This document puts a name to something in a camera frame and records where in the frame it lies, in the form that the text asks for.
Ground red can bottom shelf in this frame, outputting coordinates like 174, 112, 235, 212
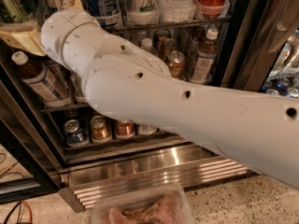
115, 120, 135, 139

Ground iced tea bottle front left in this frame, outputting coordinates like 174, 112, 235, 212
11, 51, 72, 108

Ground white orange tall can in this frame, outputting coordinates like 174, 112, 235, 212
125, 0, 157, 25

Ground gold can bottom shelf left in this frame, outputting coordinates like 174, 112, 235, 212
91, 116, 112, 144

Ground fridge sliding glass door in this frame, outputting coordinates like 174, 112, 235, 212
212, 0, 299, 91

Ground stainless fridge base grille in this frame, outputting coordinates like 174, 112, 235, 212
59, 143, 250, 212

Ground water bottle middle shelf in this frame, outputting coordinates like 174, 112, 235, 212
141, 38, 158, 56

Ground iced tea bottle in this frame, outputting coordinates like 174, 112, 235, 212
11, 51, 72, 108
190, 26, 218, 83
44, 60, 68, 89

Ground iced tea bottle right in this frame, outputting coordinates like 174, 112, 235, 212
190, 26, 218, 83

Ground gold can middle shelf front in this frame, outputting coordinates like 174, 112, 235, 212
165, 50, 185, 78

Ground blue white tall can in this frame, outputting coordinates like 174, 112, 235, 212
88, 0, 121, 27

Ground water bottle bottom shelf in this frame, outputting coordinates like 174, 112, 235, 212
137, 125, 157, 135

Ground orange and black cables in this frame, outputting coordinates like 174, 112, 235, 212
1, 200, 34, 224

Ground green can top shelf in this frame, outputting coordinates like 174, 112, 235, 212
0, 0, 35, 23

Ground iced tea bottle rear left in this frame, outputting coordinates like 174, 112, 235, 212
44, 60, 68, 89

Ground silver can middle shelf front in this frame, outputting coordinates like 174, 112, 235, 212
70, 72, 87, 104

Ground clear water bottle top shelf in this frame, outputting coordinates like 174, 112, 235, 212
157, 0, 195, 23

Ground clear plastic container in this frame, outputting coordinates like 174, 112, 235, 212
91, 183, 195, 224

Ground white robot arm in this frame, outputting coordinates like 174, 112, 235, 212
37, 7, 299, 189

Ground gold can shelf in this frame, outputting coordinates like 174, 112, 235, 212
165, 50, 185, 78
159, 38, 178, 61
91, 116, 112, 144

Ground blue can bottom shelf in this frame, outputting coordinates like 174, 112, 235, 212
64, 119, 89, 147

